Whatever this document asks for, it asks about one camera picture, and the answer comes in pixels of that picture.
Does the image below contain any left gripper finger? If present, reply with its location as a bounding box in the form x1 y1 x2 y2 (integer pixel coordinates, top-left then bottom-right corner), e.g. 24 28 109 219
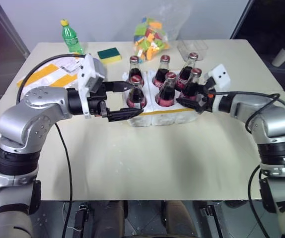
106 107 144 123
104 80 135 93

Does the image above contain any green yellow-capped soda bottle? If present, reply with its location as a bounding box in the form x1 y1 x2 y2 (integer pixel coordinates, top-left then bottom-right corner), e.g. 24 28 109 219
60 19 85 56

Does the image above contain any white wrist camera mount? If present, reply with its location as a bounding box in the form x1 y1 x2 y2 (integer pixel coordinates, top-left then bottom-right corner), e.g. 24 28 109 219
76 53 108 119
203 63 233 113

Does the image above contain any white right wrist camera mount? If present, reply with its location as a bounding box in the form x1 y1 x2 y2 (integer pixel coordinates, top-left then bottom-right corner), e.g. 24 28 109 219
203 63 233 113

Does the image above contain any white foam crate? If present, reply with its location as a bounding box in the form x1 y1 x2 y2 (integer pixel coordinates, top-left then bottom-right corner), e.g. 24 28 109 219
122 70 208 128

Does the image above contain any white cylindrical cup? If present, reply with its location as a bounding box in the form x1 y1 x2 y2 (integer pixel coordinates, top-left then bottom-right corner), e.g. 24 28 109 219
271 48 285 67

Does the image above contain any clear plastic container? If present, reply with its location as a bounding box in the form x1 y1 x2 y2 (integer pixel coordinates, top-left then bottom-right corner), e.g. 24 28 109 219
176 39 209 61

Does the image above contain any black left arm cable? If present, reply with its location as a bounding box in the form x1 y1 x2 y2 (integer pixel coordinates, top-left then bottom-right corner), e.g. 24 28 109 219
16 54 86 238

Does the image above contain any green and yellow sponge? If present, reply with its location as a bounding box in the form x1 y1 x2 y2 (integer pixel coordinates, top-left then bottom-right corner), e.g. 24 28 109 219
97 48 122 66

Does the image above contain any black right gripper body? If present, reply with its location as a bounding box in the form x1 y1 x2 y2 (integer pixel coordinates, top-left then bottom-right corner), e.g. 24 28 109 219
196 78 217 115

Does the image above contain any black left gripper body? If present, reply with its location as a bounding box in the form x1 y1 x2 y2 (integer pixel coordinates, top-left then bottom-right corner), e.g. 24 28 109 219
86 82 109 119

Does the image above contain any flat yellow-taped white box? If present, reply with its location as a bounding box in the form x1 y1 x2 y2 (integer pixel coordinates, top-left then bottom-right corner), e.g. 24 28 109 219
16 58 84 93

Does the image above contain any black bracket under table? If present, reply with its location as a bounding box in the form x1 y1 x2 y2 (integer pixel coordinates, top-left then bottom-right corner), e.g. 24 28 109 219
73 203 89 234

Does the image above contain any glass cola bottle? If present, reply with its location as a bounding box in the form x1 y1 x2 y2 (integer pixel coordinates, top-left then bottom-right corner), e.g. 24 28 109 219
127 75 148 110
128 56 143 84
179 68 203 100
156 71 177 108
177 52 199 90
152 55 171 89

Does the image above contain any grey metal window frame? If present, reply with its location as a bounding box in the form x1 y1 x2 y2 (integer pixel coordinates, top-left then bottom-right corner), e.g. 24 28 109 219
0 0 31 58

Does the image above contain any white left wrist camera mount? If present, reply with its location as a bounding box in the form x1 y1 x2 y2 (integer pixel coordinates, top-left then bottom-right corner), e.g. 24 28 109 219
76 53 108 119

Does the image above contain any bag of colourful blocks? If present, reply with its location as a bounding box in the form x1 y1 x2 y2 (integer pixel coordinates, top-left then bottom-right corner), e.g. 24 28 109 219
132 4 192 63

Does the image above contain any dark grey-framed panel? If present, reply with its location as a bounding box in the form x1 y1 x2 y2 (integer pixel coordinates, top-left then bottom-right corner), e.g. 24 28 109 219
229 0 285 82

